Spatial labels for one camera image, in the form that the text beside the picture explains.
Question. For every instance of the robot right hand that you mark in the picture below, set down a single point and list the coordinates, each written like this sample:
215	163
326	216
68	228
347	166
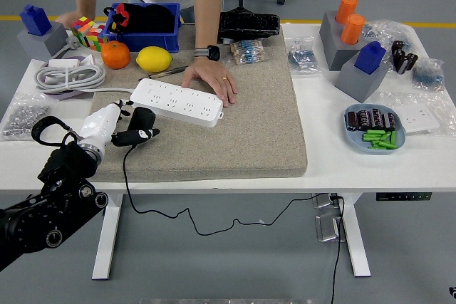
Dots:
452	292

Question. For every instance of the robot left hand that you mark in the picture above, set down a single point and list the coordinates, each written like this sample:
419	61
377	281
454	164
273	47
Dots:
98	126

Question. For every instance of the person's left hand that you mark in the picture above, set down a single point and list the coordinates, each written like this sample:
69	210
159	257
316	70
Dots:
210	74

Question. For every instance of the person's right hand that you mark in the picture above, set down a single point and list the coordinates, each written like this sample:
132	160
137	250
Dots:
69	17

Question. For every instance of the white power strip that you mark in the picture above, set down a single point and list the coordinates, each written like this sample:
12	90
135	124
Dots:
178	101

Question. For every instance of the black plug adapter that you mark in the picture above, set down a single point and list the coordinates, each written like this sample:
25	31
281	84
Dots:
142	117

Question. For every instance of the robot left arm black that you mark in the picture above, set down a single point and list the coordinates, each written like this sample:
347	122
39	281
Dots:
53	211

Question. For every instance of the person's left forearm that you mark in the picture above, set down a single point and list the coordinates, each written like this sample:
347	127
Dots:
208	5

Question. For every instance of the colourful puzzle cube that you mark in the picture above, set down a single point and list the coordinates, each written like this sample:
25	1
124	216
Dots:
97	35
81	28

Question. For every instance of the black wrist watch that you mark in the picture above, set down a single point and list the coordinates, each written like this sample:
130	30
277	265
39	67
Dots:
213	53

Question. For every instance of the grey block holder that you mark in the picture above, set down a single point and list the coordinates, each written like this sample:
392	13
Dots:
360	85
53	40

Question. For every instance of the blue house-shaped block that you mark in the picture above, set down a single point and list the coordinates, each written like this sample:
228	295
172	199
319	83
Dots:
35	21
370	58

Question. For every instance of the black pen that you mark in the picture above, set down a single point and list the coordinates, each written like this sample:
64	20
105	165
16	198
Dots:
171	71

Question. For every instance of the clear bag of taped resistors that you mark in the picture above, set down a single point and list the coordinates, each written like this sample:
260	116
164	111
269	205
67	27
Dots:
247	51

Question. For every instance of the white and purple flat box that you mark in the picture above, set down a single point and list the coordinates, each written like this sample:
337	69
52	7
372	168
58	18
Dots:
64	62

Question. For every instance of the yellow lemon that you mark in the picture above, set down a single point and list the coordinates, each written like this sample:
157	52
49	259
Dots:
154	59

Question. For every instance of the orange fruit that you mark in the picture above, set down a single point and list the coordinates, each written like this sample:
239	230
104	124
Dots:
115	55

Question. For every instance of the grey-brown mat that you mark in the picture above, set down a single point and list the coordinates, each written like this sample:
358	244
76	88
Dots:
231	133

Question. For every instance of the blue plastic bin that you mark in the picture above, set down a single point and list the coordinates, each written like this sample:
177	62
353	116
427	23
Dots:
153	41

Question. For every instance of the black glossy tray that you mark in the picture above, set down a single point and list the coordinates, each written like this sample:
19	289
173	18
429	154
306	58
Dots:
253	22

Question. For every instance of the clear bag of metal nuts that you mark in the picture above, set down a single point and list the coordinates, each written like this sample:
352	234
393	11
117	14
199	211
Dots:
25	119

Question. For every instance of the black cloth bag red trim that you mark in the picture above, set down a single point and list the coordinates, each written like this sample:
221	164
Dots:
149	17

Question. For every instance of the clear bag of blue parts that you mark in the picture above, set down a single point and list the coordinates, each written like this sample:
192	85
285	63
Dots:
303	58

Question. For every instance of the white table leg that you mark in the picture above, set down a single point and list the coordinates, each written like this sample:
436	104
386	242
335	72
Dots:
107	240
358	247

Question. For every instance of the black table control panel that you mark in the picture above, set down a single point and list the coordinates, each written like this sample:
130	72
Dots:
402	196

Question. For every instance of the grey holder with two holes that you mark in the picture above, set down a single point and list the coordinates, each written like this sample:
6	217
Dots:
336	51

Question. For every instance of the silver metal pedal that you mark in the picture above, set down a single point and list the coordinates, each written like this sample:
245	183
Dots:
322	201
327	227

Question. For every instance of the orange cylinder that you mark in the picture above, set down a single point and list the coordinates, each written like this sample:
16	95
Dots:
346	8
352	30

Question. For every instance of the dark brown capacitor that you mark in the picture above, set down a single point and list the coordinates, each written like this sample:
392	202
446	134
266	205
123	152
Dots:
364	119
389	121
377	119
352	120

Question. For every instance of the green battery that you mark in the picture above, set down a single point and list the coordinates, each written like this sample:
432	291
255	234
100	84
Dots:
371	137
374	132
387	145
393	138
375	147
385	137

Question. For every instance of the light blue plate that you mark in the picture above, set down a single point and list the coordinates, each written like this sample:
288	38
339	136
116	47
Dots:
356	142

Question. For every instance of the clear plastic socket bag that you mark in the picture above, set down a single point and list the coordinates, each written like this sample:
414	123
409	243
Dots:
445	111

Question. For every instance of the crumpled clear bag blue parts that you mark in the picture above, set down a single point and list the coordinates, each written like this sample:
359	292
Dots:
388	30

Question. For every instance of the bag of dark capacitors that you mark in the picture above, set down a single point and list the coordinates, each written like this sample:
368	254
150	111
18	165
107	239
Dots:
402	58

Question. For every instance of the clear bag of blue resistors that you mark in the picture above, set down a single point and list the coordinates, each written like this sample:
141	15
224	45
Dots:
429	76

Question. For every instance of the white wall socket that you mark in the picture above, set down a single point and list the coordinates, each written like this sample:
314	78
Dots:
418	119

